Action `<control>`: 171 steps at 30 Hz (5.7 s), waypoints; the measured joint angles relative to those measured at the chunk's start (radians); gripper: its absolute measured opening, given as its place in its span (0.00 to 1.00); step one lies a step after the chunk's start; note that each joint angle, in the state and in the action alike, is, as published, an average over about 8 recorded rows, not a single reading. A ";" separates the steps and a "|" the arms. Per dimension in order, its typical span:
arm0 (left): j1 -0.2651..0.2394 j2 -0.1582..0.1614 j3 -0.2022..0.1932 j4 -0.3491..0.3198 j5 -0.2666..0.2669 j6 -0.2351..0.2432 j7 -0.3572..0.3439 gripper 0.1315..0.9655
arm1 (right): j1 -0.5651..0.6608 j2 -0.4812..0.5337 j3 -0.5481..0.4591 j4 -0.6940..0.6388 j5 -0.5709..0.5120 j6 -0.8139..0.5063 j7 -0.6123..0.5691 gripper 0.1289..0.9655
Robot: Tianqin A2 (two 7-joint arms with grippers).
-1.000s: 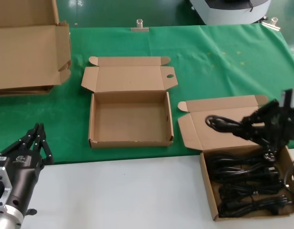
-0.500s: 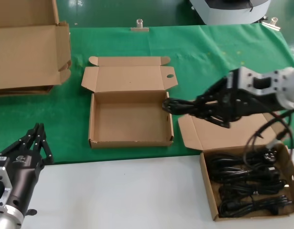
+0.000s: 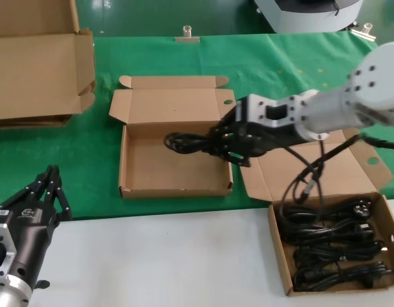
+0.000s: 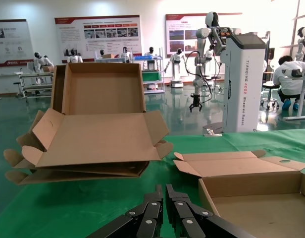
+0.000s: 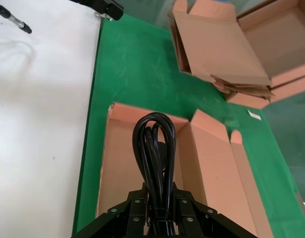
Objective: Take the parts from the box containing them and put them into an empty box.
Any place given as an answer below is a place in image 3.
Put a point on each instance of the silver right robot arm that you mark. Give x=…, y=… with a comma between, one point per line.
x=376, y=83

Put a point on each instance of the open brown cardboard box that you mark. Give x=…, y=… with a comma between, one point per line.
x=273, y=182
x=152, y=172

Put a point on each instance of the white wheeled humanoid robot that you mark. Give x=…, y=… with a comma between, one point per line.
x=312, y=19

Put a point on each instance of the green table cloth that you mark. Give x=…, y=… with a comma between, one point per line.
x=280, y=70

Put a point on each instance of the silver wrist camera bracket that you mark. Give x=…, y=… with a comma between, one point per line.
x=254, y=108
x=2, y=233

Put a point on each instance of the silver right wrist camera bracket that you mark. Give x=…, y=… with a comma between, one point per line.
x=254, y=108

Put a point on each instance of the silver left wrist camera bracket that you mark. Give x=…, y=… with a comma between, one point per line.
x=2, y=233

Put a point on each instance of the large open cardboard box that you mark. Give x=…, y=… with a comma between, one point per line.
x=34, y=70
x=40, y=117

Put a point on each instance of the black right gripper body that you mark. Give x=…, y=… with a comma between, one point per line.
x=270, y=137

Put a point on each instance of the small black clamp lever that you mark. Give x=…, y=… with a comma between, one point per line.
x=43, y=284

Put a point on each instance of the silver binder clip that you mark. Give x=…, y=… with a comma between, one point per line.
x=365, y=32
x=187, y=39

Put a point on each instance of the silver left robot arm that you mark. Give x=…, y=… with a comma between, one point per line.
x=8, y=294

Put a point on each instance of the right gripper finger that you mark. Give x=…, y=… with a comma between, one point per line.
x=235, y=155
x=227, y=129

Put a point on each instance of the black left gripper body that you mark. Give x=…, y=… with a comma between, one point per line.
x=30, y=230

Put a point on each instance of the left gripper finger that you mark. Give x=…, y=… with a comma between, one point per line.
x=34, y=188
x=58, y=192

